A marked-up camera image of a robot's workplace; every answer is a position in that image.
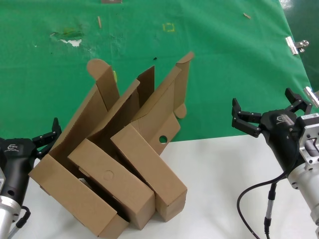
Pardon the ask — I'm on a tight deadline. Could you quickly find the green table cloth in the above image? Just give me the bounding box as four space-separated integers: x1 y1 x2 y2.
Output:
0 0 315 150

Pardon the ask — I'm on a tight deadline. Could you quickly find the cable with metal connector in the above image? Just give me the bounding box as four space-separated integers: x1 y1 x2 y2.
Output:
263 183 278 239

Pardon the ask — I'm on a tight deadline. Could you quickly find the cardboard box with circle imprint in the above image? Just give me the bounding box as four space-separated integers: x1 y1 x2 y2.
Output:
67 65 157 230

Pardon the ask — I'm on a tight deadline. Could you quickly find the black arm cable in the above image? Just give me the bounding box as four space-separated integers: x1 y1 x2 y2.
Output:
8 205 32 239
236 149 301 239

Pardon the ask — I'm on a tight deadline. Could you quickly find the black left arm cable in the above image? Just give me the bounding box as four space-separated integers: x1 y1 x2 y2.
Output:
8 205 32 239

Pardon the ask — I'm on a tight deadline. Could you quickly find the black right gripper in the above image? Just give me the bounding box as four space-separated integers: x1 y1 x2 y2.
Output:
231 87 313 173

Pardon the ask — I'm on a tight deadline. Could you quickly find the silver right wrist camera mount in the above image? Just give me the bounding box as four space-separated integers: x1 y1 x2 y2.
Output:
298 113 319 165

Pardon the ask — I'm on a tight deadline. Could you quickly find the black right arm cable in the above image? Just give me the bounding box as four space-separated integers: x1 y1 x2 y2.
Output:
236 149 301 239

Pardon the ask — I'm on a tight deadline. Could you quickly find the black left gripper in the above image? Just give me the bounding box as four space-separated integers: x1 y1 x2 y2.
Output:
0 117 62 205

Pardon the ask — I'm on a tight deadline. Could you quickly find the cardboard box with round hole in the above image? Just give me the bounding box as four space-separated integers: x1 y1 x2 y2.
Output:
110 51 195 222

